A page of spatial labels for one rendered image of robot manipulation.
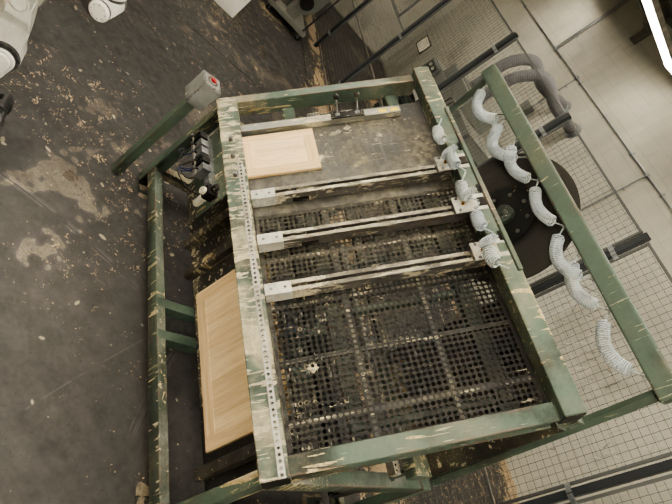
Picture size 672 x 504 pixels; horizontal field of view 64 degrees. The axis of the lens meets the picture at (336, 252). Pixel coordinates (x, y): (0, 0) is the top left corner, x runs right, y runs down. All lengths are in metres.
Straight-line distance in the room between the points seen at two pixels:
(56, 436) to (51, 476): 0.17
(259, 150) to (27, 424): 1.74
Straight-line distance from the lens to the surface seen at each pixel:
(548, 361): 2.46
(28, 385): 2.76
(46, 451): 2.71
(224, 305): 2.98
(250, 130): 3.19
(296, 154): 3.06
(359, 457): 2.22
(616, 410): 2.78
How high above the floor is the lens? 2.31
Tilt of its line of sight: 25 degrees down
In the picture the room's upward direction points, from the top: 59 degrees clockwise
